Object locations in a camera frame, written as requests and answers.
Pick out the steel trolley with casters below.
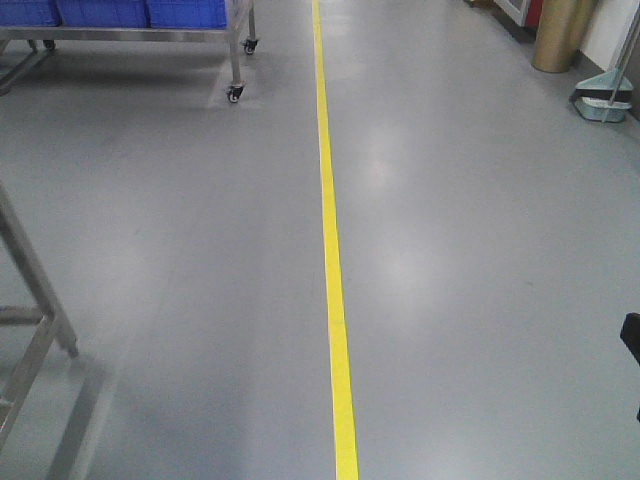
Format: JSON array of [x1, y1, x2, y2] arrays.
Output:
[[0, 0, 261, 105]]

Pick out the brass planter pot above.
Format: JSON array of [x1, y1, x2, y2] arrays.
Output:
[[531, 0, 598, 74]]

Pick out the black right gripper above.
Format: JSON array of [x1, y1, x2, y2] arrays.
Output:
[[620, 312, 640, 363]]

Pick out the steel frame leg near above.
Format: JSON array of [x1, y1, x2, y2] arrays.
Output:
[[1, 191, 78, 443]]

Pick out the blue bins background shelf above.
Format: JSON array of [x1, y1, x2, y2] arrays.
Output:
[[1, 0, 241, 30]]

